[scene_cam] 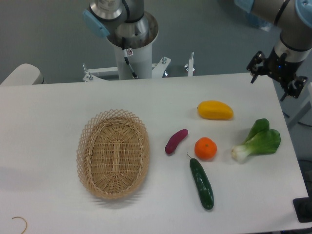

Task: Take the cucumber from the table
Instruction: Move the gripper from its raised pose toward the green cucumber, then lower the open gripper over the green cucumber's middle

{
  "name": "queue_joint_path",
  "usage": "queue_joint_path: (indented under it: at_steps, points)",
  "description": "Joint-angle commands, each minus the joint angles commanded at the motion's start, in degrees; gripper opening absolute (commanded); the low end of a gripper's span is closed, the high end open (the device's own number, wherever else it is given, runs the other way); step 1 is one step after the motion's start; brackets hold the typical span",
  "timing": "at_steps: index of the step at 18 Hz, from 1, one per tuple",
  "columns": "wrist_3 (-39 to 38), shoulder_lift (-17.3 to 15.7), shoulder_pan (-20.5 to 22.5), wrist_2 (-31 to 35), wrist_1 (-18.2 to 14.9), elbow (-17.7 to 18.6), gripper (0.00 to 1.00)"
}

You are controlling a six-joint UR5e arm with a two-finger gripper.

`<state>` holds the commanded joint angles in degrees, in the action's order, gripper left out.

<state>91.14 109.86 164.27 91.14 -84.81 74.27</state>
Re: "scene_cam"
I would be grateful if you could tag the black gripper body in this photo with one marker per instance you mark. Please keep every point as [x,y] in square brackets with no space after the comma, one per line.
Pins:
[283,63]

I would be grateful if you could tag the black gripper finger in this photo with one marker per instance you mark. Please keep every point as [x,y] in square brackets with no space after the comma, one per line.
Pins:
[254,68]
[293,88]

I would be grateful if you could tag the green cucumber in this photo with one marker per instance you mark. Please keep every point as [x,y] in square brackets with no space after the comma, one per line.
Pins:
[202,183]

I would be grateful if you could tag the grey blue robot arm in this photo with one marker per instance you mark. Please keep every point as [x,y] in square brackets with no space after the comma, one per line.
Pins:
[294,18]

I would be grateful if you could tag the blue plastic bag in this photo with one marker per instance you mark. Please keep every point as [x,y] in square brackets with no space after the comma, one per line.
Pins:
[263,20]

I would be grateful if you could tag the green bok choy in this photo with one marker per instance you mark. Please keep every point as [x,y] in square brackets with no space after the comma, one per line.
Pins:
[261,140]

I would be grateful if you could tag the yellow mango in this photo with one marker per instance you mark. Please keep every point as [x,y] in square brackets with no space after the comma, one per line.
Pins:
[215,110]

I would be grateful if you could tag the orange mandarin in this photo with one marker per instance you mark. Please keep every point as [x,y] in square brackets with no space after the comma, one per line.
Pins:
[205,148]

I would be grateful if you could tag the black device at table edge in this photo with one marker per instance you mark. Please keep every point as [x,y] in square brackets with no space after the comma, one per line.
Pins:
[303,209]

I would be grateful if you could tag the purple sweet potato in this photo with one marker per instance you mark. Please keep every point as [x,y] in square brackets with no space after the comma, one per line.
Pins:
[174,141]

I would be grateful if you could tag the woven wicker basket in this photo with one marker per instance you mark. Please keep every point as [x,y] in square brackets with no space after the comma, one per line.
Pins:
[113,154]

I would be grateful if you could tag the white chair armrest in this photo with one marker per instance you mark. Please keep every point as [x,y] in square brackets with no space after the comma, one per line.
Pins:
[25,74]

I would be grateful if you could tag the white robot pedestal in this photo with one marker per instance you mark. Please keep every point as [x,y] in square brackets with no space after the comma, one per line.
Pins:
[133,49]

